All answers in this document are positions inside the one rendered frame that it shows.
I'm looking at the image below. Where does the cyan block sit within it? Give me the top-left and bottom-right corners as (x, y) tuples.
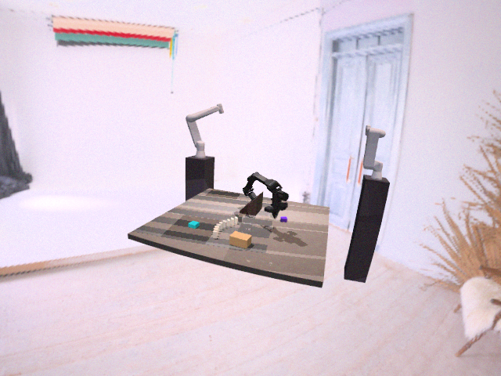
(188, 221), (200, 229)

